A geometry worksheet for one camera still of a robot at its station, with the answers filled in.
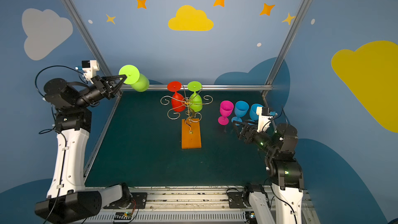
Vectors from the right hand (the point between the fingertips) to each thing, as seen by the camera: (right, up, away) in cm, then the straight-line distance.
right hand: (241, 120), depth 62 cm
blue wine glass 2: (+15, +2, +28) cm, 32 cm away
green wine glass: (-19, +8, +19) cm, 29 cm away
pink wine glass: (0, +5, +34) cm, 34 cm away
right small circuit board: (+7, -46, +11) cm, 48 cm away
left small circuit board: (-54, -47, +11) cm, 73 cm away
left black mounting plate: (-48, -41, +13) cm, 64 cm away
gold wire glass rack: (-23, +8, +13) cm, 28 cm away
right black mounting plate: (+1, -41, +13) cm, 43 cm away
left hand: (-45, +17, -5) cm, 48 cm away
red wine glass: (-28, +9, +13) cm, 32 cm away
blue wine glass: (+9, +5, +33) cm, 35 cm away
